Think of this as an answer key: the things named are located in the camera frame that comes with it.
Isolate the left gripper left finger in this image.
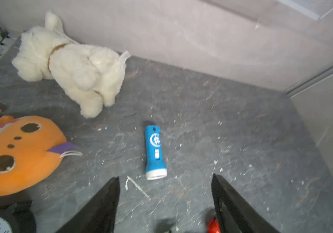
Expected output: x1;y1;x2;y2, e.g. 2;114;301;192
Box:
57;177;120;233

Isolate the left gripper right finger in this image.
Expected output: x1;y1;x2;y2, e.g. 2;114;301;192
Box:
211;174;278;233

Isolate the blue flashlight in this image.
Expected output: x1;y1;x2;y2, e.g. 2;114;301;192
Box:
145;125;167;181

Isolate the red flashlight left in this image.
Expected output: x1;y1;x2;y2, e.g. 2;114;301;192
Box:
207;217;221;233

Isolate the black alarm clock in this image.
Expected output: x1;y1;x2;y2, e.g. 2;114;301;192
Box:
0;201;37;233

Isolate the orange plush toy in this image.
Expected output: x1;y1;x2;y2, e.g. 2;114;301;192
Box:
0;109;82;196

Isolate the white plush dog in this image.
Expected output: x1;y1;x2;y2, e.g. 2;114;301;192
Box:
12;11;131;118

